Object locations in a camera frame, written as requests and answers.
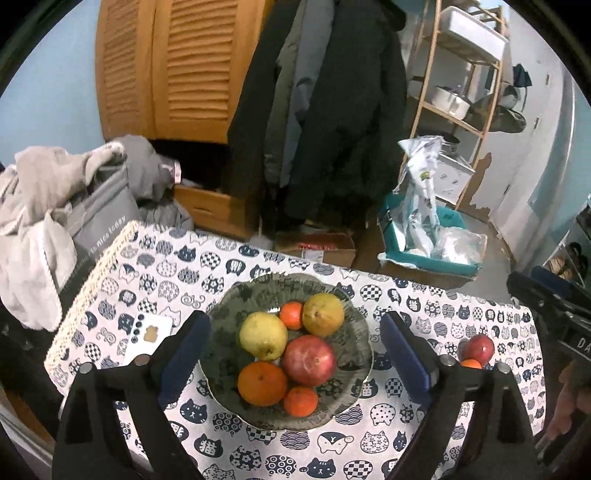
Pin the person right hand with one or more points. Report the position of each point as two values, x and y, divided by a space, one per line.
569 400

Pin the clear plastic bag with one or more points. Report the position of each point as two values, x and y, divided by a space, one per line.
460 246

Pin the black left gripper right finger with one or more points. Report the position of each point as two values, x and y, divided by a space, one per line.
430 384

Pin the small tangerine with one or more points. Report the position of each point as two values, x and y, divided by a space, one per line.
291 314
300 401

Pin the white pot on shelf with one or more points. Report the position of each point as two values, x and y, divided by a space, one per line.
450 102

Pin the red apple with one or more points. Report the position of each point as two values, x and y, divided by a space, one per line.
479 348
309 360

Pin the white printed plastic bag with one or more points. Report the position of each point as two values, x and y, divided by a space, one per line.
420 193

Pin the dark hanging coats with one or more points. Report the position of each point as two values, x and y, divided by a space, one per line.
315 135

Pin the medium orange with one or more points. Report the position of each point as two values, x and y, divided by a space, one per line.
262 384

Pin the brown cardboard box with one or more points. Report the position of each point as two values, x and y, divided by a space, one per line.
332 248

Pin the white sticker card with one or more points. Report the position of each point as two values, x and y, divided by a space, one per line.
150 328

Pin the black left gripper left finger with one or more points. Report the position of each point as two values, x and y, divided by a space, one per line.
158 380

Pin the green glass plate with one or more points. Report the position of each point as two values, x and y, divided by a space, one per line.
224 358

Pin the grey bag with clothes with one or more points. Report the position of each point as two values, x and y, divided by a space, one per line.
60 210

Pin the teal storage box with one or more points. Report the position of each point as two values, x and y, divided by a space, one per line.
393 255

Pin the wooden shelf rack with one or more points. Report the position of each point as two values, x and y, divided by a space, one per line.
458 44

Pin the cat pattern tablecloth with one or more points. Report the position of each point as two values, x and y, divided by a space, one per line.
158 276

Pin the shoe rack with shoes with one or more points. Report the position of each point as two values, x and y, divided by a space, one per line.
570 260

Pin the small orange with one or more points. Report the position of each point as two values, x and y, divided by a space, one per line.
471 363

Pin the yellow green mango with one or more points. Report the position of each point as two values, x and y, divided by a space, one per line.
323 314

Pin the green yellow pear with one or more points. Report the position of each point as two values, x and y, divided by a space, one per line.
263 335

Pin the white patterned storage box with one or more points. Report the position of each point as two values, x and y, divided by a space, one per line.
451 178

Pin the wooden louvered wardrobe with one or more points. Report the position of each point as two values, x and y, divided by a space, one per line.
174 69

